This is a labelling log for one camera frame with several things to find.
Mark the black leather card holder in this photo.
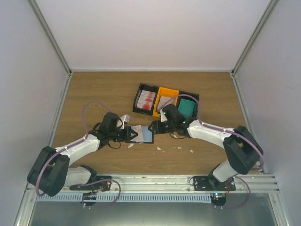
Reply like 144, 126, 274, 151
126, 125, 154, 144

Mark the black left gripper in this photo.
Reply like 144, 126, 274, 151
109, 126, 137, 142

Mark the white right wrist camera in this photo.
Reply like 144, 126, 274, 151
160, 110, 167, 122

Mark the white red credit card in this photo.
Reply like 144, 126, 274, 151
131, 125, 144, 143

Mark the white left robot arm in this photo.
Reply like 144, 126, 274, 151
27, 112, 138, 197

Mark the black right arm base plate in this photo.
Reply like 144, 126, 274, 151
192, 176, 236, 192

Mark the yellow middle storage bin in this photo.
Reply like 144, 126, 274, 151
152, 87, 179, 117

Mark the aluminium corner post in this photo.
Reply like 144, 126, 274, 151
27, 0, 72, 76
230, 0, 280, 76

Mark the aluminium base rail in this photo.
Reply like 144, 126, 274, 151
25, 174, 280, 194

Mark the grey slotted cable duct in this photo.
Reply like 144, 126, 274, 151
36, 193, 211, 203

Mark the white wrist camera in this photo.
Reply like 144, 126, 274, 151
160, 110, 167, 122
120, 114, 131, 129

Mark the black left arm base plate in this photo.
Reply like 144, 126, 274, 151
69, 176, 112, 192

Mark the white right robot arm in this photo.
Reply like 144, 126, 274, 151
149, 104, 263, 191

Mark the black right storage bin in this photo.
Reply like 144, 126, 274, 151
176, 96, 198, 118

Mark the black storage bin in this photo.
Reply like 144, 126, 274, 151
176, 96, 198, 118
133, 83, 159, 116

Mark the black left storage bin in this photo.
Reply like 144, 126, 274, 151
133, 83, 159, 116

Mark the aluminium corner post right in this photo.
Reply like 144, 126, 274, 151
230, 0, 280, 76

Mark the teal card stack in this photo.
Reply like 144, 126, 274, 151
178, 98, 195, 118

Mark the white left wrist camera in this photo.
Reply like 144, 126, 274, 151
120, 114, 131, 129

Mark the aluminium corner post left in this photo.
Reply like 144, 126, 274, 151
27, 0, 72, 76

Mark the red white card stack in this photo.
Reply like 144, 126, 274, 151
136, 90, 156, 111

